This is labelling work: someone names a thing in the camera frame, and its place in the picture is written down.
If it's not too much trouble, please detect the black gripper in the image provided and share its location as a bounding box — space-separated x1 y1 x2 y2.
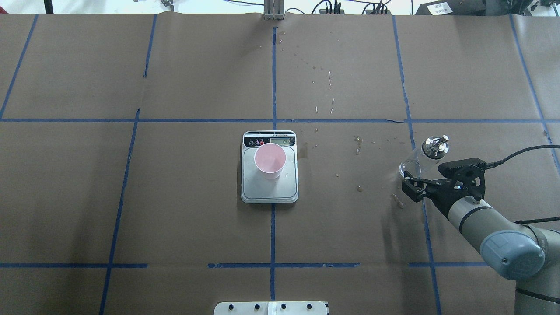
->
402 170 468 217

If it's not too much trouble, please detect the clear glass sauce bottle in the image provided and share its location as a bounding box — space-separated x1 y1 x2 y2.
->
399 134 450 178

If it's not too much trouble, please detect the black box with label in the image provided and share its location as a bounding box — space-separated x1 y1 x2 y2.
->
414 0 486 16

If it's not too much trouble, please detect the aluminium frame post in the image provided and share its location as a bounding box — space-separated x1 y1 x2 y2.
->
262 0 285 21

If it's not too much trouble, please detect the white camera pole with base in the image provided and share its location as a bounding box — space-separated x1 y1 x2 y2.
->
213 301 329 315

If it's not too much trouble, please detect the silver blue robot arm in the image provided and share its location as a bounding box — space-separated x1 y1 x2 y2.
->
402 165 560 315

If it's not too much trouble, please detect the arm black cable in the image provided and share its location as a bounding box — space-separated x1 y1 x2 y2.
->
486 144 560 169

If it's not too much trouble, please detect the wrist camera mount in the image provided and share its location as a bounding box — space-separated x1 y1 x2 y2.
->
437 158 487 202

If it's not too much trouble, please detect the grey digital kitchen scale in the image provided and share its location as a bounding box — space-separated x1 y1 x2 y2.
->
240 130 299 204

